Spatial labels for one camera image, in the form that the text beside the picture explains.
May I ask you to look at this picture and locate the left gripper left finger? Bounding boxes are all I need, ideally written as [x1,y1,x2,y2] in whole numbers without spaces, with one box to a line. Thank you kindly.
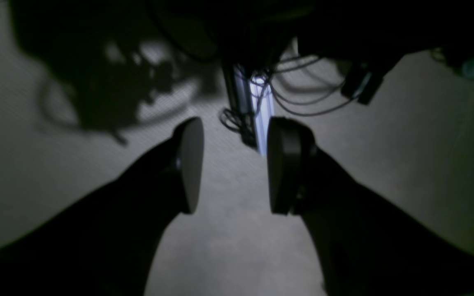
[0,117,204,296]

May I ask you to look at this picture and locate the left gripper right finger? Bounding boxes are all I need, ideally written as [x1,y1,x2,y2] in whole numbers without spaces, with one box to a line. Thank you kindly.
[267,117,474,296]

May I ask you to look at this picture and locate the black power brick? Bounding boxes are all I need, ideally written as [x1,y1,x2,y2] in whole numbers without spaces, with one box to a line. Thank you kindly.
[340,62,385,105]

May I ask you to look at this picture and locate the aluminium table leg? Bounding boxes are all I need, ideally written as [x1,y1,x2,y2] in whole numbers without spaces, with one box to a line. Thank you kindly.
[218,61,274,157]

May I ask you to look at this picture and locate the black hanging cables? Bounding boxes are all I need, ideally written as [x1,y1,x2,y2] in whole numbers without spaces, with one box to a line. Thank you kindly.
[218,55,369,132]

